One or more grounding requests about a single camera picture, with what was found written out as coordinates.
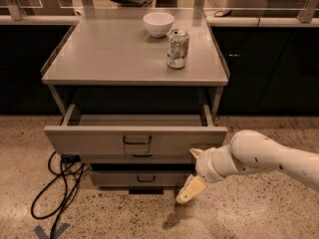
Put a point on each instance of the grey bottom drawer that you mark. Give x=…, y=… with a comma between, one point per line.
x=138, y=179

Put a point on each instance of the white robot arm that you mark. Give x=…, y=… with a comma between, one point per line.
x=249, y=152

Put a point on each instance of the grey top drawer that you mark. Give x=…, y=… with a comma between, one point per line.
x=134, y=135

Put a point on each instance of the silver drink can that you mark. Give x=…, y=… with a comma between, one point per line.
x=177, y=50

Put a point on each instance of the black office chair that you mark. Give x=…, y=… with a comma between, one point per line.
x=131, y=3

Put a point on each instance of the grey drawer cabinet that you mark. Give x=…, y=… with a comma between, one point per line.
x=110, y=65

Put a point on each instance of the grey drawer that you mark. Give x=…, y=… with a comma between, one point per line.
x=138, y=179
x=133, y=158
x=134, y=135

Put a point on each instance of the white bowl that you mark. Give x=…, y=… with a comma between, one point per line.
x=158, y=23

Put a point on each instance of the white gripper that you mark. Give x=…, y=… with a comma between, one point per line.
x=206, y=167

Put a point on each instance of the grey middle drawer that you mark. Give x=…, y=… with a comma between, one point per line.
x=133, y=158

